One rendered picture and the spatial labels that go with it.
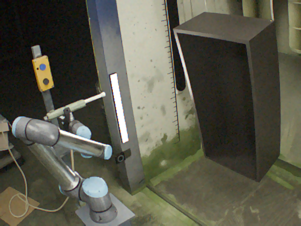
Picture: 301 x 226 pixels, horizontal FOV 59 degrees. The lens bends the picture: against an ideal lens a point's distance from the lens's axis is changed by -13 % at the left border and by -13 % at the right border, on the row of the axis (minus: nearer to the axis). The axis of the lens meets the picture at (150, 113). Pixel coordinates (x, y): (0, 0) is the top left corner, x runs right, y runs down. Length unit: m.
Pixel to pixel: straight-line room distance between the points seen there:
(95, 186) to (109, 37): 1.15
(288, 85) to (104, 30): 1.99
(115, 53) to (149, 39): 0.34
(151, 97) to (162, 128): 0.36
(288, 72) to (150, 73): 1.54
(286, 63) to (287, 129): 0.72
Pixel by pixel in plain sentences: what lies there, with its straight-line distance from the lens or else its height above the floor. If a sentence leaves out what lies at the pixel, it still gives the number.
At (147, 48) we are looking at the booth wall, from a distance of 2.56.
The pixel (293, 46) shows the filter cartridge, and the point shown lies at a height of 1.31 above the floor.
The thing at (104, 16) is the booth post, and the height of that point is 1.74.
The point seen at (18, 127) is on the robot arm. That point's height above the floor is 1.43.
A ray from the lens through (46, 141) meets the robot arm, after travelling 1.47.
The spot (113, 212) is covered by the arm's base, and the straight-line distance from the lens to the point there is 1.94.
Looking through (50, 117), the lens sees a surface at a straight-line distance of 2.13.
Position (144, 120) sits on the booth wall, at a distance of 2.73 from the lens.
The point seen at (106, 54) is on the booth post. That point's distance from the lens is 2.35.
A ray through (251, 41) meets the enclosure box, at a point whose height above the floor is 1.62.
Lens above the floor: 2.04
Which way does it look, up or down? 27 degrees down
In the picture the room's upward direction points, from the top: 8 degrees counter-clockwise
